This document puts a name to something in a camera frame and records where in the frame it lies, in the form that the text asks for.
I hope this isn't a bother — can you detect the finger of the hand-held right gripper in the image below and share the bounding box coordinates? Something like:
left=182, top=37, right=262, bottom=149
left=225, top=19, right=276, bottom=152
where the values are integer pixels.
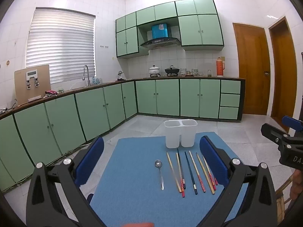
left=282, top=115, right=303, bottom=133
left=261, top=123, right=290, bottom=145

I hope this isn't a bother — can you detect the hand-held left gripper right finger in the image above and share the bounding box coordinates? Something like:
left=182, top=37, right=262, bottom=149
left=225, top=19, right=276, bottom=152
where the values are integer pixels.
left=199, top=135, right=277, bottom=227

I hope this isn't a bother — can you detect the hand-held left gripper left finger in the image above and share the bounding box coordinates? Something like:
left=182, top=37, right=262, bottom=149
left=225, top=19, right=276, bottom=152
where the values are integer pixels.
left=26, top=136, right=105, bottom=227

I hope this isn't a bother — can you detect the dark blue chopstick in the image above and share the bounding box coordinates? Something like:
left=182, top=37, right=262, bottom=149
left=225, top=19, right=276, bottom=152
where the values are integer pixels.
left=184, top=151, right=198, bottom=195

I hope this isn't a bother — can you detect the black chopstick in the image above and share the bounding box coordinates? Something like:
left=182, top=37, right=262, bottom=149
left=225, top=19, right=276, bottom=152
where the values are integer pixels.
left=177, top=148, right=187, bottom=190

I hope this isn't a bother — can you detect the white double utensil holder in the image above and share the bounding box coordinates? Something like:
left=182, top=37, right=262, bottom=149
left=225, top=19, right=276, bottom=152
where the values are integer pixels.
left=164, top=119, right=198, bottom=149

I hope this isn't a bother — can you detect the metal spoon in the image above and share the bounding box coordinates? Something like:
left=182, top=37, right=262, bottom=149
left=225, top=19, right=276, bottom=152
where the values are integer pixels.
left=155, top=160, right=165, bottom=190

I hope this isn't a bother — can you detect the person's right hand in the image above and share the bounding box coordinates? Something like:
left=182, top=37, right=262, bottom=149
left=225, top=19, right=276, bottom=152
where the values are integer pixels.
left=292, top=170, right=302, bottom=200

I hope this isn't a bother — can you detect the wooden chair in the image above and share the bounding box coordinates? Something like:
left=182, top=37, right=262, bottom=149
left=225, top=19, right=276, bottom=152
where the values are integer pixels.
left=276, top=175, right=295, bottom=220

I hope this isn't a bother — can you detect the blue table mat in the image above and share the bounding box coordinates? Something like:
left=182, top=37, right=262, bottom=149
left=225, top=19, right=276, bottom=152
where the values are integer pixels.
left=90, top=132, right=251, bottom=227

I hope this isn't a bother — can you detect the green base cabinet run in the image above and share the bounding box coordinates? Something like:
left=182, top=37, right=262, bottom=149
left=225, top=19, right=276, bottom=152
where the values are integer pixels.
left=0, top=77, right=247, bottom=192

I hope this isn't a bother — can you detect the orange thermos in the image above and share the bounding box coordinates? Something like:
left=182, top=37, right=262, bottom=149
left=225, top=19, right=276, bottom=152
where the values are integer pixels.
left=216, top=57, right=225, bottom=77

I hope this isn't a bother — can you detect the metal kitchen faucet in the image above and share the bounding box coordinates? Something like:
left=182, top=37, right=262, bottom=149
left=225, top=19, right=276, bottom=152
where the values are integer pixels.
left=82, top=65, right=91, bottom=86

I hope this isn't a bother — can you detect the black wok with lid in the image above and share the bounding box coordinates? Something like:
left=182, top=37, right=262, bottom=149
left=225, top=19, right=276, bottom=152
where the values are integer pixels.
left=164, top=65, right=181, bottom=76

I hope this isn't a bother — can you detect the white window blind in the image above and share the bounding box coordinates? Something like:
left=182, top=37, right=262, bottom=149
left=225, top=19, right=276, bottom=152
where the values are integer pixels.
left=26, top=8, right=97, bottom=84

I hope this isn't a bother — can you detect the black range hood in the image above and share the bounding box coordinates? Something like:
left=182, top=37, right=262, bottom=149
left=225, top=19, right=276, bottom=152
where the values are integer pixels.
left=140, top=37, right=181, bottom=50

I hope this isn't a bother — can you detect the blue hood chimney cover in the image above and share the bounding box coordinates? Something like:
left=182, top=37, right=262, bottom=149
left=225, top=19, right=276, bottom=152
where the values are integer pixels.
left=151, top=23, right=171, bottom=40

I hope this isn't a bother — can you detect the wooden door with frame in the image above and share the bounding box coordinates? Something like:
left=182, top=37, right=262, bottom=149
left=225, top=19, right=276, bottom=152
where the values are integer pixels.
left=268, top=16, right=297, bottom=133

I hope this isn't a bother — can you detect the green wall cabinet unit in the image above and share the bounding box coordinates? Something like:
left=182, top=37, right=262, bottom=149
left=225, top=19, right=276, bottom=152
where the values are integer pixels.
left=115, top=0, right=225, bottom=59

